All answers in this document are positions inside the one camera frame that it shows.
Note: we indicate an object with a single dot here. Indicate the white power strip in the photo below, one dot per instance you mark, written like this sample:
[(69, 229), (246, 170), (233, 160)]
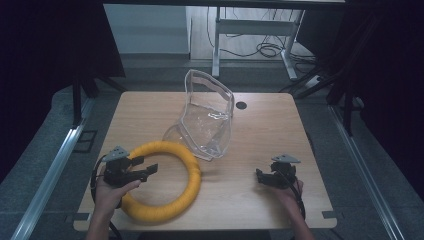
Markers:
[(314, 81)]

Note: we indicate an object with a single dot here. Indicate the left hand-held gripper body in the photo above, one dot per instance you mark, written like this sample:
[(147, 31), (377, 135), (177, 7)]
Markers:
[(116, 168)]

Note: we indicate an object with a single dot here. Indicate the black metal stand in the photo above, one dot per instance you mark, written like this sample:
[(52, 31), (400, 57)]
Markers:
[(77, 100)]

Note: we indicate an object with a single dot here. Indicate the person's right hand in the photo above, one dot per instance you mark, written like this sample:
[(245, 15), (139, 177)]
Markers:
[(289, 196)]

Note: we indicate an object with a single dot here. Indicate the aluminium floor rail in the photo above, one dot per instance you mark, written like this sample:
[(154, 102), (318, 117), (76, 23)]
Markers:
[(53, 166), (363, 166)]

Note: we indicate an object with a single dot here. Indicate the person's left hand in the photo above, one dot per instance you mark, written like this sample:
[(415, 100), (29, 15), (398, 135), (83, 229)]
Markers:
[(108, 196)]

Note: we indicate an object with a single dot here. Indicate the dark curtain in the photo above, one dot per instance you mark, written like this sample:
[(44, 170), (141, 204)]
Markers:
[(390, 83), (40, 66)]

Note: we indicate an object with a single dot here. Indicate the black floor bracket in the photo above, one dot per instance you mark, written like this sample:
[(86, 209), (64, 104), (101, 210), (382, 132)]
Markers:
[(85, 141)]

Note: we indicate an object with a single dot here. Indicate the white metal desk frame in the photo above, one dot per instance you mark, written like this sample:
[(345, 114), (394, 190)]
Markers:
[(254, 26)]

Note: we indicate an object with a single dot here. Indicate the black round table grommet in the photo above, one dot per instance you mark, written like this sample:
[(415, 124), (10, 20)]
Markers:
[(241, 105)]

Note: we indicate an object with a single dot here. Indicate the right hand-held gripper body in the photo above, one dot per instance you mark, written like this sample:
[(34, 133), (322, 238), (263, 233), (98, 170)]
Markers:
[(284, 173)]

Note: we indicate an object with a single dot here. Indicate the clear plastic zipper bag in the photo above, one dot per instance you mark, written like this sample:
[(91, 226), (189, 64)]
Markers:
[(206, 126)]

